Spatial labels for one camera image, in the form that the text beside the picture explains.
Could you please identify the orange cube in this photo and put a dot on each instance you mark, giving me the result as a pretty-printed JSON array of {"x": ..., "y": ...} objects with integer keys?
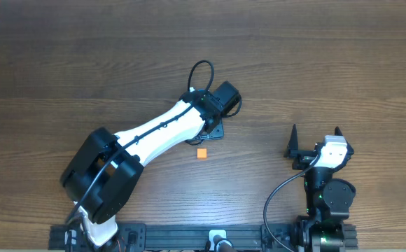
[{"x": 202, "y": 153}]

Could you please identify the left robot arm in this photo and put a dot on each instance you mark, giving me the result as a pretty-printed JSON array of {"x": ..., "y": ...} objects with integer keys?
[{"x": 168, "y": 129}]

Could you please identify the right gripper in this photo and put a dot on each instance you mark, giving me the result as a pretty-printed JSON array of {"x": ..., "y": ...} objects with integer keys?
[{"x": 302, "y": 154}]

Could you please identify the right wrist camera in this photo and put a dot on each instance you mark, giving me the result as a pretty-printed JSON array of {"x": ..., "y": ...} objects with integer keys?
[{"x": 333, "y": 152}]

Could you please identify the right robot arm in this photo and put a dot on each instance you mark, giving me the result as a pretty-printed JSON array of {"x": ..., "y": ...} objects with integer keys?
[{"x": 332, "y": 199}]

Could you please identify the mounting rail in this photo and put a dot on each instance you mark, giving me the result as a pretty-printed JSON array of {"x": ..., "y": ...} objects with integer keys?
[{"x": 178, "y": 238}]

